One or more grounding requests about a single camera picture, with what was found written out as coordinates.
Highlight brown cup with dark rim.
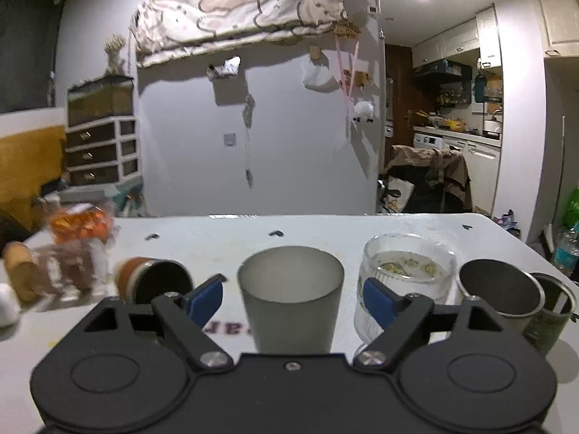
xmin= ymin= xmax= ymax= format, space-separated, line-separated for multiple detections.
xmin=115 ymin=257 xmax=194 ymax=305

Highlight yellow cloth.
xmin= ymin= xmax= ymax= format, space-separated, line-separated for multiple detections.
xmin=0 ymin=124 xmax=68 ymax=232

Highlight printed blanket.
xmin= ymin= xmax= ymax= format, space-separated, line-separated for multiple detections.
xmin=130 ymin=0 xmax=350 ymax=69

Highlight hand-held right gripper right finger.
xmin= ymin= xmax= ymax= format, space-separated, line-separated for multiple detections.
xmin=353 ymin=278 xmax=502 ymax=374

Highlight grey frosted cup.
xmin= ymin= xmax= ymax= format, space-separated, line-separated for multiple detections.
xmin=237 ymin=246 xmax=345 ymax=354

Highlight clear ribbed glass cup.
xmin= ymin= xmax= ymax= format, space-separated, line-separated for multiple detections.
xmin=355 ymin=233 xmax=458 ymax=356

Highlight orange snack packet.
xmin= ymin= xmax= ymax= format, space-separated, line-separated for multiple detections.
xmin=47 ymin=205 xmax=114 ymax=247

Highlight dark curtain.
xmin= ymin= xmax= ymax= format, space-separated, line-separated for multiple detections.
xmin=0 ymin=0 xmax=65 ymax=115

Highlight chair with brown jacket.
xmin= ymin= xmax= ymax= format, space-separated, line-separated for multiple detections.
xmin=384 ymin=144 xmax=472 ymax=214

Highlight printed tote bag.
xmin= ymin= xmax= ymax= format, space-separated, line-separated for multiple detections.
xmin=384 ymin=176 xmax=415 ymax=212

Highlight plastic water bottle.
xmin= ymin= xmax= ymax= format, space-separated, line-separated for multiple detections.
xmin=552 ymin=225 xmax=579 ymax=277

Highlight white plush sheep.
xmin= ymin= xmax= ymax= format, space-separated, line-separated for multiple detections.
xmin=350 ymin=101 xmax=376 ymax=124

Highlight green plastic bag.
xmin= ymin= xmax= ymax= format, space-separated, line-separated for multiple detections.
xmin=561 ymin=187 xmax=579 ymax=231

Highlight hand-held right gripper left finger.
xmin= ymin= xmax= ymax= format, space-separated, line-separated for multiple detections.
xmin=84 ymin=274 xmax=235 ymax=373

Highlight white washing machine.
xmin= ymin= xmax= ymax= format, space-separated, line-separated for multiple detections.
xmin=414 ymin=132 xmax=448 ymax=148

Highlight pink ribbon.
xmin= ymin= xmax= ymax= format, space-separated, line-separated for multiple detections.
xmin=335 ymin=35 xmax=363 ymax=110

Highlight stainless steel cup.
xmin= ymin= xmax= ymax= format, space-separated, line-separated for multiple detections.
xmin=458 ymin=259 xmax=546 ymax=332

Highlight brown bread packet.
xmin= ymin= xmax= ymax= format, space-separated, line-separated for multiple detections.
xmin=2 ymin=239 xmax=110 ymax=303

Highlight white drawer cabinet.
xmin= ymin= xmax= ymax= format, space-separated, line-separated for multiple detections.
xmin=65 ymin=116 xmax=139 ymax=187

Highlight green metal can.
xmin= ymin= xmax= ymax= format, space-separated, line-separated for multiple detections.
xmin=524 ymin=272 xmax=578 ymax=356

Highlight white kitchen wall cabinets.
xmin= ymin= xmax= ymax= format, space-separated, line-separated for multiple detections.
xmin=411 ymin=4 xmax=504 ymax=69

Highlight white round object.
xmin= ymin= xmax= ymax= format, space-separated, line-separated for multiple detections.
xmin=0 ymin=282 xmax=21 ymax=329

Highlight white plastic bag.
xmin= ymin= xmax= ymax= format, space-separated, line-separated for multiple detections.
xmin=301 ymin=58 xmax=338 ymax=90

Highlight glass tank with dark lid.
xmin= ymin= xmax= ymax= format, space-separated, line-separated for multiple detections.
xmin=66 ymin=74 xmax=135 ymax=128

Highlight dried flower bunch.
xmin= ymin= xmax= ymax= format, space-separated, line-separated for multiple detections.
xmin=103 ymin=35 xmax=128 ymax=76

